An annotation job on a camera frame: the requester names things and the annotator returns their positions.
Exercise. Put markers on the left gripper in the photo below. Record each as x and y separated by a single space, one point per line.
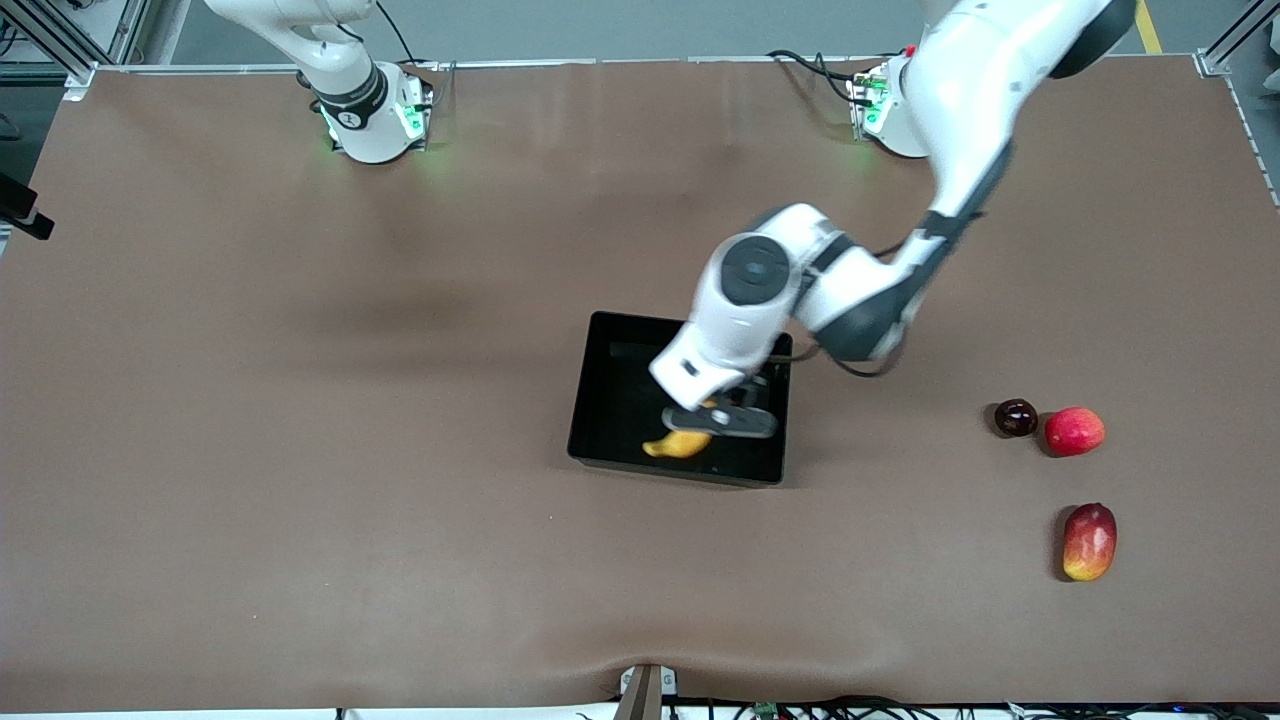
762 387

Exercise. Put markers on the yellow banana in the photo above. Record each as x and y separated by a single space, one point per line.
680 443

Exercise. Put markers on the black plastic box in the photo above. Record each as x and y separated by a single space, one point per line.
620 380

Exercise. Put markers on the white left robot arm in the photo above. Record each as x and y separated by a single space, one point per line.
980 90

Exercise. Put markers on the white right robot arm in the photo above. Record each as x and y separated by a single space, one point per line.
360 110

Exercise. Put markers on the brown table cover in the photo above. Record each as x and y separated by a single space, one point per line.
500 580

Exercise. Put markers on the dark purple plum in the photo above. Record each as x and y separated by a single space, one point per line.
1016 418

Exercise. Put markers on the metal table clamp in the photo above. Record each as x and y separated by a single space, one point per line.
645 690

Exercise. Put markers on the red peach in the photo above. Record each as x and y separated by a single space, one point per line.
1075 431

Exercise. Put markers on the red yellow mango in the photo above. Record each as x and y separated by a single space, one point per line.
1090 541

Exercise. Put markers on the yellow floor tape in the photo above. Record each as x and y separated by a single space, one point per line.
1152 30

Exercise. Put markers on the aluminium frame profile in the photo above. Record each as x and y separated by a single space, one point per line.
1212 62
80 80

